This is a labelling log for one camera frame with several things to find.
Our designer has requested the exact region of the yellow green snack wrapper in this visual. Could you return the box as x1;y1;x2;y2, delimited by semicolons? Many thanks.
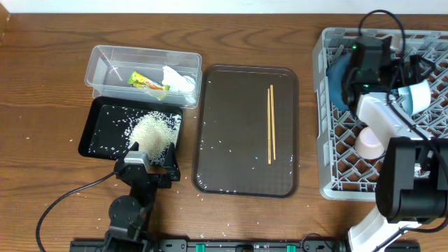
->
127;71;170;101

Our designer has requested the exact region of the dark brown serving tray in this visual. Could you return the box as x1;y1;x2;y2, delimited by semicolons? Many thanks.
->
192;65;299;199

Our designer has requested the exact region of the dark blue plate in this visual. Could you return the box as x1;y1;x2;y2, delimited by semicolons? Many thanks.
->
326;53;351;112

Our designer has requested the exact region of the black plastic tray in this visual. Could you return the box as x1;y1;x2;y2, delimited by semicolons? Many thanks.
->
78;97;183;160

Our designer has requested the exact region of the pile of rice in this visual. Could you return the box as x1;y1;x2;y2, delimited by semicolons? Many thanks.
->
124;111;182;166

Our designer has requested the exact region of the pink cup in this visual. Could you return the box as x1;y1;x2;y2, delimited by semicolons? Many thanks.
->
354;127;384;160

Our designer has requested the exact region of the clear plastic bin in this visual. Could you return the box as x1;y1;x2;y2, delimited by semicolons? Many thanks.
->
85;45;202;109

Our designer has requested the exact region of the black cable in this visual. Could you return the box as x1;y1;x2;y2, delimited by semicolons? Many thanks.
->
357;9;448;252
35;171;118;252

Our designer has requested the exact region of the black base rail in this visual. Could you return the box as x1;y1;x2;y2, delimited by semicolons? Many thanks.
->
69;234;421;252

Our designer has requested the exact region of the left black cable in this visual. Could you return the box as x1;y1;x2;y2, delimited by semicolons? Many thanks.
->
35;171;118;252

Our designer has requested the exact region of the light blue bowl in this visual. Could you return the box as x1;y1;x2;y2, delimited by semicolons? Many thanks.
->
398;80;431;116

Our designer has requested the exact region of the wooden chopstick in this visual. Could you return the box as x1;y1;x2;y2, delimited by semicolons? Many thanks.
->
267;88;272;165
269;85;277;160

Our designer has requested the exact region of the right black cable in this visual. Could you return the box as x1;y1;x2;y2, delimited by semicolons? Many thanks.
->
357;9;448;252

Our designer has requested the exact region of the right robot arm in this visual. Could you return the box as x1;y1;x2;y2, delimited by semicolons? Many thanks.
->
329;36;447;251

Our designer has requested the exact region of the white napkin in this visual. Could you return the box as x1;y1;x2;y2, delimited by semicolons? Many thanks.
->
162;66;196;103

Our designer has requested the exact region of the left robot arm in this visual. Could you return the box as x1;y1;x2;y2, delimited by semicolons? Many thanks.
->
101;143;181;252

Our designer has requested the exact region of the grey dishwasher rack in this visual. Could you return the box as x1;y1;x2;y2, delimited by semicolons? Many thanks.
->
312;27;447;202

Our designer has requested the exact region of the left wooden chopstick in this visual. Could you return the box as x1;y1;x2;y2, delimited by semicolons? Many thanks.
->
267;88;272;165

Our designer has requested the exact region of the right wooden chopstick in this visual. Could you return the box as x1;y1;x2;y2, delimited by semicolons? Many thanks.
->
269;85;277;160

